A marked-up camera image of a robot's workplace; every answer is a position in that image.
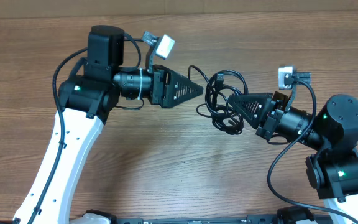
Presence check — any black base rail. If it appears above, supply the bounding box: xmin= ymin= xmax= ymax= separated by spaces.
xmin=82 ymin=205 xmax=332 ymax=224

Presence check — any black cable bundle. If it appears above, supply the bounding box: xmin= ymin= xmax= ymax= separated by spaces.
xmin=187 ymin=65 xmax=250 ymax=136

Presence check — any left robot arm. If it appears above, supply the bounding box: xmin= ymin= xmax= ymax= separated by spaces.
xmin=12 ymin=25 xmax=203 ymax=223

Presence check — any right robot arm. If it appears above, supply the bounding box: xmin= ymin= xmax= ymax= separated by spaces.
xmin=228 ymin=92 xmax=358 ymax=223

